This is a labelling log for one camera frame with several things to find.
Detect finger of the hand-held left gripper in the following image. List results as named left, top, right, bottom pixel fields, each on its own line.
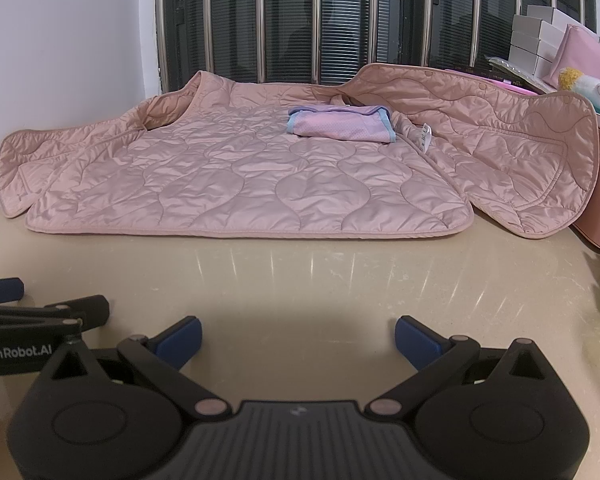
left=0, top=295, right=111, bottom=333
left=0, top=277, right=25, bottom=307

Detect stack of white boxes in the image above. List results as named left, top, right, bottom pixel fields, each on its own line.
left=507, top=4, right=600, bottom=76

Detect metal window bars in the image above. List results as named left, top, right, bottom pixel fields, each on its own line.
left=154, top=0, right=600, bottom=96

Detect window with dark blinds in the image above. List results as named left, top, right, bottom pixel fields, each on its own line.
left=162, top=0, right=600, bottom=92

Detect dark patterned packet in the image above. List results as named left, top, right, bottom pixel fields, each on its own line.
left=485, top=56, right=541, bottom=86

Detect pink pillow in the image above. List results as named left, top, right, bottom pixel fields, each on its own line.
left=550, top=24, right=600, bottom=92

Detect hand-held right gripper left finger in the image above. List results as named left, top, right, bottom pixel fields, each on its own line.
left=50, top=316, right=232, bottom=421

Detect pink quilted jacket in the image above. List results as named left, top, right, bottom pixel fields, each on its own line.
left=0, top=63, right=600, bottom=239

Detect pink and blue small garment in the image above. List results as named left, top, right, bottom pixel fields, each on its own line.
left=286, top=105, right=397, bottom=144

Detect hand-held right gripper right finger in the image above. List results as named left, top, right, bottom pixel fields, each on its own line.
left=365, top=316, right=548, bottom=421

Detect pink flat box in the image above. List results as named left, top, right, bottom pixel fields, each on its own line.
left=442, top=67, right=541, bottom=96

